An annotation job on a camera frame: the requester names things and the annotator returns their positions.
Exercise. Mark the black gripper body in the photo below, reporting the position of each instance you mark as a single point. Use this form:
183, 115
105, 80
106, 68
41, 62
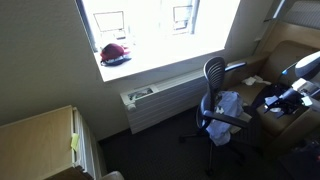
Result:
290, 100

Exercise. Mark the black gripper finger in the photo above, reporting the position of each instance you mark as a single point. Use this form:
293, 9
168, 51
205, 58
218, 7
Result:
271, 100
279, 114

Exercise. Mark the light blue t-shirt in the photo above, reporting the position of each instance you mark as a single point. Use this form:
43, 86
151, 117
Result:
229, 103

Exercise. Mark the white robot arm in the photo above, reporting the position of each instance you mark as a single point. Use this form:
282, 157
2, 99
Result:
303, 92

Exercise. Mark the tan upholstered couch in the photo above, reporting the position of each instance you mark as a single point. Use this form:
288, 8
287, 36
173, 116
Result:
283, 45

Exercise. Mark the black office chair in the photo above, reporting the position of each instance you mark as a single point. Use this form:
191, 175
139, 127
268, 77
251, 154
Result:
214, 73

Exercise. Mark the white crumpled cloth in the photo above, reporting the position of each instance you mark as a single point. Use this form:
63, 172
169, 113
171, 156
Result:
275, 110

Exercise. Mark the dark navy garment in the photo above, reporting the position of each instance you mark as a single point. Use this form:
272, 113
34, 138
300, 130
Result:
268, 91

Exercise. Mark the small white cloth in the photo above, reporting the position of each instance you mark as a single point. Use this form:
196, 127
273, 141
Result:
255, 79

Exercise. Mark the dark bag on floor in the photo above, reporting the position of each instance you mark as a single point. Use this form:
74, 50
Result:
301, 164

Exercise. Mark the bright window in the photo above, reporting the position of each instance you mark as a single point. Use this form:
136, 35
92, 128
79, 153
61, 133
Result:
156, 32

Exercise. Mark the red cap on windowsill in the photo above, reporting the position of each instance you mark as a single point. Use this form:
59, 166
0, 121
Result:
114, 55

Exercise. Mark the yellow sticky note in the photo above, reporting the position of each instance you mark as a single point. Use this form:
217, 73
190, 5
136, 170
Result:
74, 141

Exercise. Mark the white wall heater unit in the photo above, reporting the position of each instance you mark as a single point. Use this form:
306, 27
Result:
149, 105

